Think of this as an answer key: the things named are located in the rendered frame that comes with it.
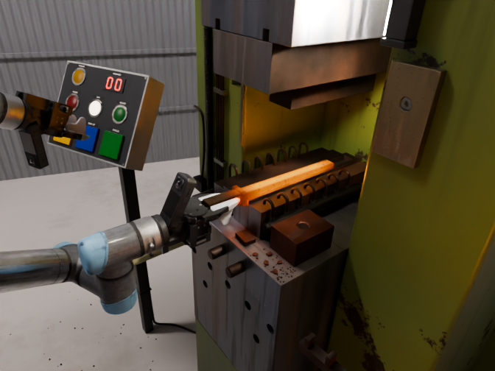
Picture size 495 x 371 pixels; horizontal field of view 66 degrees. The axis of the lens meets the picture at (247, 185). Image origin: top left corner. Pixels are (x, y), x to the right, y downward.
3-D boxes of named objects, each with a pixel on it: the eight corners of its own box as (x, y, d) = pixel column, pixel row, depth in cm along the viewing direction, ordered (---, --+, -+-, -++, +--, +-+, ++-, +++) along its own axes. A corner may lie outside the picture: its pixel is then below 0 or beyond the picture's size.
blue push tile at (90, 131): (92, 152, 115) (97, 128, 115) (74, 146, 118) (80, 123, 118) (96, 153, 117) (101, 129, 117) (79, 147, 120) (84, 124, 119)
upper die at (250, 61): (269, 94, 74) (272, 43, 69) (213, 72, 87) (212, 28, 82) (395, 70, 96) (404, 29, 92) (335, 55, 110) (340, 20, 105)
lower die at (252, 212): (259, 239, 91) (261, 210, 87) (213, 202, 105) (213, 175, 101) (367, 190, 114) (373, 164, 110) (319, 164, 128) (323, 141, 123)
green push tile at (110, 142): (116, 160, 111) (123, 134, 111) (98, 154, 114) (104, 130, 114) (121, 160, 113) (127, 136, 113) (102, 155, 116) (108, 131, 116)
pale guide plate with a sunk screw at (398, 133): (412, 169, 67) (441, 71, 58) (370, 151, 73) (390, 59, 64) (419, 166, 68) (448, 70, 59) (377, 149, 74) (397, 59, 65)
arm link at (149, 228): (127, 215, 79) (144, 234, 74) (148, 208, 82) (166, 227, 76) (131, 244, 83) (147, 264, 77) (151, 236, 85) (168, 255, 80)
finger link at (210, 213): (221, 205, 89) (188, 216, 85) (221, 199, 88) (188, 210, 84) (232, 215, 86) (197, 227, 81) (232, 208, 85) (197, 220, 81)
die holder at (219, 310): (267, 408, 101) (281, 285, 78) (194, 315, 126) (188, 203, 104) (392, 311, 131) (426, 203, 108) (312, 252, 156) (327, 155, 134)
